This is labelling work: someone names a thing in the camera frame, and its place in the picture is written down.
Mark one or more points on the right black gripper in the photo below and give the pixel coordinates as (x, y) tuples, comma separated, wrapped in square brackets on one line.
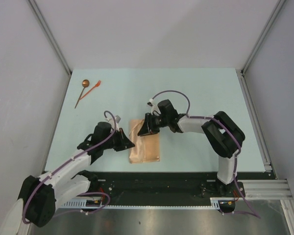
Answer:
[(149, 129)]

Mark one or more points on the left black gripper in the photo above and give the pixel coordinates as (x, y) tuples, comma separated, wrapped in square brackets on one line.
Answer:
[(124, 143)]

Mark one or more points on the orange cloth napkin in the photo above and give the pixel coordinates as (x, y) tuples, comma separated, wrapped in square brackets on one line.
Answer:
[(147, 148)]

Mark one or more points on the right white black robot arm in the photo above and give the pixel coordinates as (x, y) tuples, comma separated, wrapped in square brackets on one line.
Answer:
[(223, 134)]

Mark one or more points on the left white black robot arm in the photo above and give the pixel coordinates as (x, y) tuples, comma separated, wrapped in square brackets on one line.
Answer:
[(40, 197)]

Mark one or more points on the orange plastic fork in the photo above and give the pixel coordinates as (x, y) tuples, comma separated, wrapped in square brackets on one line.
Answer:
[(95, 86)]

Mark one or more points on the copper spoon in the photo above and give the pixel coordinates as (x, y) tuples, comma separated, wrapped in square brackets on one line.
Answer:
[(85, 84)]

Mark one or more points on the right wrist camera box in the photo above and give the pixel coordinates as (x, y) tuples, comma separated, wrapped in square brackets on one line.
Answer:
[(154, 107)]

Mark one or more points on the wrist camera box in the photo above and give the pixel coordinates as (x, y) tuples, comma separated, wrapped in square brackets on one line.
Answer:
[(114, 118), (154, 107)]

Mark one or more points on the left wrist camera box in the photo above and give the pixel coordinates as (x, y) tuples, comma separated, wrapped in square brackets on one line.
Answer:
[(114, 118)]

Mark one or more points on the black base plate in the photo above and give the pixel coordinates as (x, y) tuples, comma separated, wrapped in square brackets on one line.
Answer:
[(161, 189)]

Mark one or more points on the slotted cable duct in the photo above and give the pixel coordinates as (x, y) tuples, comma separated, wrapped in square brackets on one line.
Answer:
[(91, 204)]

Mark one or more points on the left aluminium frame post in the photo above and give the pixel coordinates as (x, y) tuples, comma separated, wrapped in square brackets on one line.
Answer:
[(38, 14)]

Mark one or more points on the aluminium frame post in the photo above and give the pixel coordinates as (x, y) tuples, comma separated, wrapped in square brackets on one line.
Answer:
[(38, 14), (264, 34)]

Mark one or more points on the right aluminium frame post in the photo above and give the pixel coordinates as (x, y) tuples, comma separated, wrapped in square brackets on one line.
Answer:
[(264, 34)]

